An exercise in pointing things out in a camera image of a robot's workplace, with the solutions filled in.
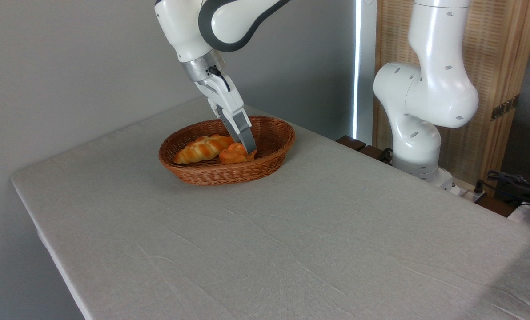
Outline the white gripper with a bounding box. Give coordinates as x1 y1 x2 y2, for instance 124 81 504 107
195 74 258 154

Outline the round muffin-shaped bread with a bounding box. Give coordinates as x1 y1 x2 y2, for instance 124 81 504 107
219 142 257 164

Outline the brown woven wicker basket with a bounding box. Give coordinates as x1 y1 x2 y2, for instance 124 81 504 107
158 116 296 186

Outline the long braided bread loaf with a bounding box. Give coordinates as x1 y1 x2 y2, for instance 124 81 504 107
173 134 235 165

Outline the grey tablecloth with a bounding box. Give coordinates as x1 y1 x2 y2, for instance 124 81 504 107
10 97 530 320

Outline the dark wooden table edge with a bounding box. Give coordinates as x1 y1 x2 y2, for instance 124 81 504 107
336 135 395 166

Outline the metal screen hinge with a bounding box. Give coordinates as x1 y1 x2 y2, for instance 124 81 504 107
490 94 520 121

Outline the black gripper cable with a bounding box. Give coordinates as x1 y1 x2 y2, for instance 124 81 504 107
206 66 231 93

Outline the bundle of black cables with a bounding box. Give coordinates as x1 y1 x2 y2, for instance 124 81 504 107
473 170 530 209

